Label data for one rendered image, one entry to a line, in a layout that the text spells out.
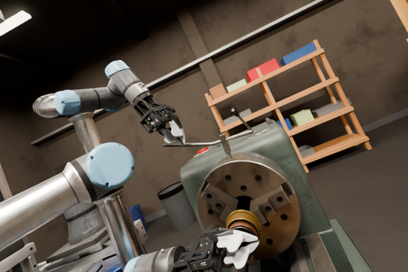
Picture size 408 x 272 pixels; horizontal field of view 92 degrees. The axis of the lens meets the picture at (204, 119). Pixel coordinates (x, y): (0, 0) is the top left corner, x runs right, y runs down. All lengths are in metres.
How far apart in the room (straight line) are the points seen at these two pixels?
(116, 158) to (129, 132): 4.51
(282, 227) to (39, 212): 0.61
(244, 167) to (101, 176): 0.39
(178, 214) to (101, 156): 3.26
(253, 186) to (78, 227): 0.72
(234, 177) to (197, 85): 4.04
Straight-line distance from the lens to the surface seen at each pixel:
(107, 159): 0.55
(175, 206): 3.69
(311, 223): 0.88
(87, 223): 1.03
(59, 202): 0.56
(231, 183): 0.65
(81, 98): 0.72
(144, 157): 4.95
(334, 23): 5.42
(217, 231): 0.54
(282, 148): 0.77
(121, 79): 0.70
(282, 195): 0.61
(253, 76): 3.76
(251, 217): 0.58
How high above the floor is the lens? 1.35
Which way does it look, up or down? 4 degrees up
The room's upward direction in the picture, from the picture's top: 24 degrees counter-clockwise
